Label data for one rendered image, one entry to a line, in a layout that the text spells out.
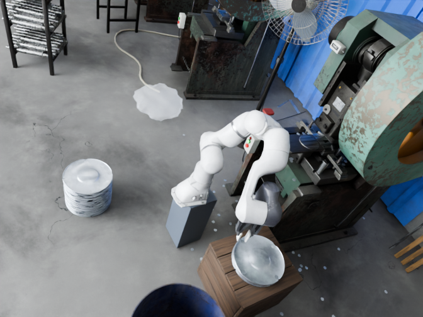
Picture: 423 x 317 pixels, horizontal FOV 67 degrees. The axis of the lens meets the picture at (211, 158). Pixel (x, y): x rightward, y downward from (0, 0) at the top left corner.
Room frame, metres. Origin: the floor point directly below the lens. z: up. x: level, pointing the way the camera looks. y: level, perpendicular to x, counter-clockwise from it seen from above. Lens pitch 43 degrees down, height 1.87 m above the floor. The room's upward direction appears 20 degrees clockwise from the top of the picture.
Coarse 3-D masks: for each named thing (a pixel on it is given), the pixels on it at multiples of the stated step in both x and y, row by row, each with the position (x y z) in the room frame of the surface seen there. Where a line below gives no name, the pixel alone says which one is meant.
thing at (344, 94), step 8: (344, 88) 1.64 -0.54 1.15; (352, 88) 1.63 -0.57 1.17; (336, 96) 1.65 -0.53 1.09; (344, 96) 1.61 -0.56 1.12; (352, 96) 1.58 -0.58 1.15; (328, 104) 1.66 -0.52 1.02; (336, 104) 1.63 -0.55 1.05; (344, 104) 1.59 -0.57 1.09; (328, 112) 1.63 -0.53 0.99; (336, 112) 1.60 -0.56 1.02; (320, 120) 1.61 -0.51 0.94; (328, 120) 1.58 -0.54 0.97; (336, 120) 1.58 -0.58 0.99; (320, 128) 1.59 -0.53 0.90; (328, 128) 1.56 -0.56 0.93; (336, 128) 1.56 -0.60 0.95
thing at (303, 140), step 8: (296, 136) 1.61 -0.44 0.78; (304, 136) 1.63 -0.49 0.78; (312, 136) 1.66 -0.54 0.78; (296, 144) 1.53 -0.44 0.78; (304, 144) 1.55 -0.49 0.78; (312, 144) 1.58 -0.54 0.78; (296, 152) 1.46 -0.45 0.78; (304, 152) 1.49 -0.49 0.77; (312, 152) 1.56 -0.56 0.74; (296, 160) 1.53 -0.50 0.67
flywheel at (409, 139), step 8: (416, 128) 1.30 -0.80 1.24; (408, 136) 1.33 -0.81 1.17; (416, 136) 1.33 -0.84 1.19; (408, 144) 1.33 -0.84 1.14; (416, 144) 1.37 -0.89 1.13; (400, 152) 1.33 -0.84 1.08; (408, 152) 1.36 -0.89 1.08; (416, 152) 1.40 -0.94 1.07; (400, 160) 1.33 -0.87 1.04; (408, 160) 1.35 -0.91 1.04; (416, 160) 1.37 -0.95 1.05
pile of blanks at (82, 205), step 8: (64, 184) 1.09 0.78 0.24; (64, 192) 1.11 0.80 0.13; (72, 192) 1.06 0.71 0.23; (104, 192) 1.17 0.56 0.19; (72, 200) 1.06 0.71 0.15; (80, 200) 1.06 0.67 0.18; (88, 200) 1.08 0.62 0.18; (96, 200) 1.11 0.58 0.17; (104, 200) 1.16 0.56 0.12; (72, 208) 1.07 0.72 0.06; (80, 208) 1.07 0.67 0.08; (88, 208) 1.08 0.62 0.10; (96, 208) 1.11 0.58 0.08; (104, 208) 1.16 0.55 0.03; (88, 216) 1.08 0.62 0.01
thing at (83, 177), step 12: (72, 168) 1.22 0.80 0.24; (84, 168) 1.25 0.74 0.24; (96, 168) 1.29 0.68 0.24; (108, 168) 1.32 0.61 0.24; (72, 180) 1.14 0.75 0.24; (84, 180) 1.16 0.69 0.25; (96, 180) 1.19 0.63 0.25; (108, 180) 1.23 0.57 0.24; (84, 192) 1.08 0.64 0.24; (96, 192) 1.11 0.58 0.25
